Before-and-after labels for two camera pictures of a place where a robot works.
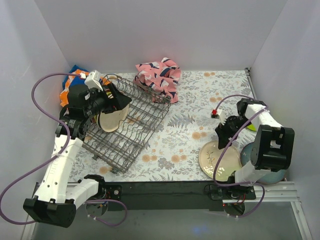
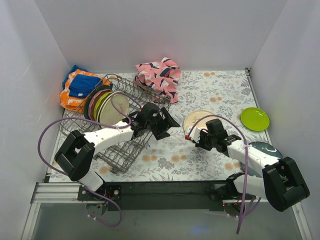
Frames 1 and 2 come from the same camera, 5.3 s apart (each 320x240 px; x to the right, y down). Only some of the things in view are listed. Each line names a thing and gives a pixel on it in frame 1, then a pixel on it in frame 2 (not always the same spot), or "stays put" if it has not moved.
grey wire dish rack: x=119 y=149 stays put
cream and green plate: x=210 y=160 -> x=192 y=118
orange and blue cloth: x=69 y=81 stays put
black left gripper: x=111 y=100 -> x=159 y=122
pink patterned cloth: x=160 y=79 stays put
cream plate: x=110 y=121 stays put
